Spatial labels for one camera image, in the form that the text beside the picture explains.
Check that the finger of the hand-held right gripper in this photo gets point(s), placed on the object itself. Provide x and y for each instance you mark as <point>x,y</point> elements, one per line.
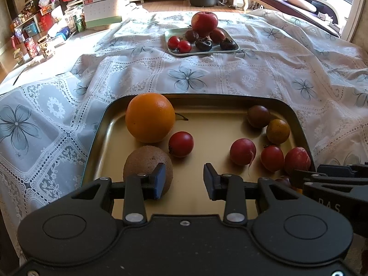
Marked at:
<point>330,169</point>
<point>312,188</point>

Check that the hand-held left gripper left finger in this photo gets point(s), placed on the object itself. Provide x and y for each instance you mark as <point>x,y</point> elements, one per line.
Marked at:
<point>159,181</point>

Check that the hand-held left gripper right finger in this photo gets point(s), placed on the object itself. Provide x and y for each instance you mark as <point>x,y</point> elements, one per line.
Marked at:
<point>208,182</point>

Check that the brown kiwi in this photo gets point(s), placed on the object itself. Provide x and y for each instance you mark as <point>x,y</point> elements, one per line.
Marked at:
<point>143,161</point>

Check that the pinkish red radish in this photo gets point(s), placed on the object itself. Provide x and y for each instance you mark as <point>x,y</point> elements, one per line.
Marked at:
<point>297,159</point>
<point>243,151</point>

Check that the gold metal tray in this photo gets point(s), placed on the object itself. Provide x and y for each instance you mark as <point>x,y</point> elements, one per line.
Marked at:
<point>212,126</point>

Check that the orange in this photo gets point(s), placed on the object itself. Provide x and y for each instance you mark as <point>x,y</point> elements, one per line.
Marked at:
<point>150,118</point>

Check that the dark purple cherry tomato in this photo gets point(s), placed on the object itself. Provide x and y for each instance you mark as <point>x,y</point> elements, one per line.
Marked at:
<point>258,116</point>

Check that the white floral lace tablecloth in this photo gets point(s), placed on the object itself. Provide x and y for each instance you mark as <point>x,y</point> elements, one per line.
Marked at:
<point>201,74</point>

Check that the light green tray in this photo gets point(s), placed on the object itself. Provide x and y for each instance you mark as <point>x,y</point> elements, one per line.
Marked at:
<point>214,51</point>

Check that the dark wrinkled fruit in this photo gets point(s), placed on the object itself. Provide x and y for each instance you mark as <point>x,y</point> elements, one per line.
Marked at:
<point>228,43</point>
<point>203,44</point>

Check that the dark brown tomato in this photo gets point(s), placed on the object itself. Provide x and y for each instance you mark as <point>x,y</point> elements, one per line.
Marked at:
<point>191,36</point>

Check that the red apple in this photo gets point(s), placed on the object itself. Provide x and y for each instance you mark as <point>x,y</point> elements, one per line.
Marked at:
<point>204,23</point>

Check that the white pillow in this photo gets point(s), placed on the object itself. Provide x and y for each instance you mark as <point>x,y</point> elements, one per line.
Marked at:
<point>302,3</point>

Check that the purple chaise sofa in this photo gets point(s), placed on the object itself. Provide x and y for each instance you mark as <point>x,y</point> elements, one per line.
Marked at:
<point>276,4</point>

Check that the glass jar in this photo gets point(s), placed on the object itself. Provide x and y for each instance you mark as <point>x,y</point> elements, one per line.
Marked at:
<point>46,46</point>

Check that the green can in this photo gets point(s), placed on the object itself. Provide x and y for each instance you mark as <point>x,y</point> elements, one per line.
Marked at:
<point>79,23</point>

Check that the blue tissue pack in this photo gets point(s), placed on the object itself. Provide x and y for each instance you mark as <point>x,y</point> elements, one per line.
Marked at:
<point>63,31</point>

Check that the white and green box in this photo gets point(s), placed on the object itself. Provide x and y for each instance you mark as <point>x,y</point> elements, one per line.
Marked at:
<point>102,10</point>

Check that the red tin can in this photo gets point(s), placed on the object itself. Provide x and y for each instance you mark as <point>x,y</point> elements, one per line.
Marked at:
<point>30,48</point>

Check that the cluttered storage shelf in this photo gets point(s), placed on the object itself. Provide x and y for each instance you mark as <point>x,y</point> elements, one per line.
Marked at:
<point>31,20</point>

